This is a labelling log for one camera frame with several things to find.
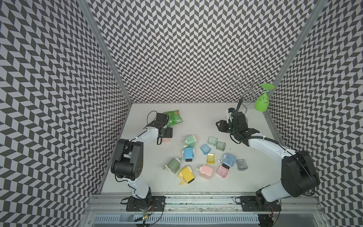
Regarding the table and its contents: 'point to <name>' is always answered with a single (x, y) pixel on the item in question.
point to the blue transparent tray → (205, 149)
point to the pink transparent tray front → (222, 171)
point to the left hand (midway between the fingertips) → (165, 132)
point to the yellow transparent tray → (211, 158)
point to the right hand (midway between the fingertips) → (218, 125)
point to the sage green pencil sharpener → (173, 165)
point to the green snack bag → (174, 117)
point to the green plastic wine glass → (262, 104)
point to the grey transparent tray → (241, 164)
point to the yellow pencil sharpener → (186, 175)
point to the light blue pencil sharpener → (228, 160)
